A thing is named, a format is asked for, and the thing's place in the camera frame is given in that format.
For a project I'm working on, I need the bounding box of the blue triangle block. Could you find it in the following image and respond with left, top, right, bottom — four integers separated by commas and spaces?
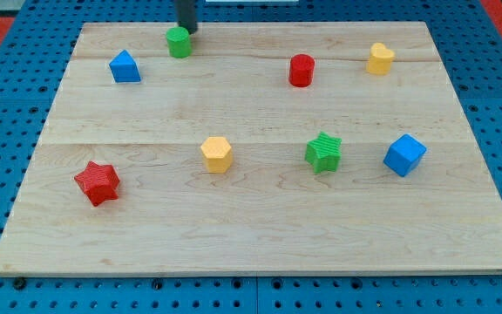
109, 50, 141, 83

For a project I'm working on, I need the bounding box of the light wooden board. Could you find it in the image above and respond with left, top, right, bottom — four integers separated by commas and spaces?
0, 22, 502, 277

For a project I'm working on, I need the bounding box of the yellow hexagon block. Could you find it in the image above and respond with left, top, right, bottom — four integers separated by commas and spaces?
200, 136, 233, 174

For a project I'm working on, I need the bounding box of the green star block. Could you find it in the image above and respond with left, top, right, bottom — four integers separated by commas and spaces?
304, 132, 342, 174

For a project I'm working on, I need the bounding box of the red cylinder block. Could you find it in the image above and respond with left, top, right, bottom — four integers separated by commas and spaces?
288, 54, 315, 87

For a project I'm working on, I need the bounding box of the green cylinder block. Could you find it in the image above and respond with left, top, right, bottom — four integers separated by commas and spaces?
166, 26, 192, 58

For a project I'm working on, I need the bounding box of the blue cube block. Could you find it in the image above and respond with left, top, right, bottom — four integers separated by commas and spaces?
383, 133, 427, 177

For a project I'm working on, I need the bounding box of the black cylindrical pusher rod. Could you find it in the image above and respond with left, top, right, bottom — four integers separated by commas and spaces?
173, 0, 198, 34

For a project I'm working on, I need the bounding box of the red star block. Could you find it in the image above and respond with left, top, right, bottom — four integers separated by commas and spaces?
74, 161, 120, 207

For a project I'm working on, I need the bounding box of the yellow heart block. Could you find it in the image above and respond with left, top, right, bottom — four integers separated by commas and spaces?
366, 43, 396, 75

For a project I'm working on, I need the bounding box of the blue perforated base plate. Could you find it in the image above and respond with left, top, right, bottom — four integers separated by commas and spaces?
0, 1, 502, 313

